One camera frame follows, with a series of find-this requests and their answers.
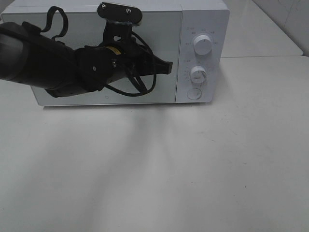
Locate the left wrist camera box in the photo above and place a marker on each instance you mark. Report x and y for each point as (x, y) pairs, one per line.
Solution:
(120, 20)

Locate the white timer knob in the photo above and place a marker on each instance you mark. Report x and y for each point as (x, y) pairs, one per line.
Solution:
(198, 75)

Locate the round door release button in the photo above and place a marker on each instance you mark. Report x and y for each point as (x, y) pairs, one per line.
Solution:
(194, 94)

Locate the upper white power knob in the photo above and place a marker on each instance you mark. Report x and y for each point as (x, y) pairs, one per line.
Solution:
(202, 44)

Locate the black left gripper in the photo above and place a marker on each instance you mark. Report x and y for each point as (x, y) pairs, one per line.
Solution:
(134, 58)

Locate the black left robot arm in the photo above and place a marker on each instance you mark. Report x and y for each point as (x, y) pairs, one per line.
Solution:
(27, 57)

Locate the white microwave oven body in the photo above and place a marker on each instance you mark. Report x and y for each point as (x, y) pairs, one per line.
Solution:
(197, 17)

